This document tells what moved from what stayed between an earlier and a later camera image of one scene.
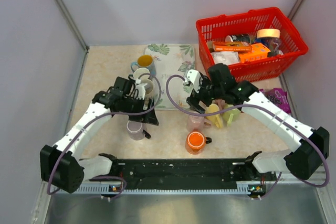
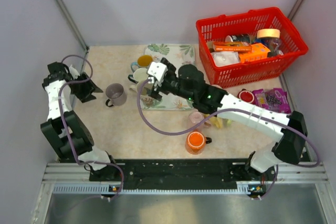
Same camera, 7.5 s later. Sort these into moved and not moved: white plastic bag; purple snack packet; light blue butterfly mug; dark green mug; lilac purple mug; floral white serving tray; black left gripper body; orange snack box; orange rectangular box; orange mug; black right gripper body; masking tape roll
Moved: dark green mug; lilac purple mug; black right gripper body; black left gripper body
Not moved: orange mug; light blue butterfly mug; white plastic bag; masking tape roll; purple snack packet; orange rectangular box; floral white serving tray; orange snack box
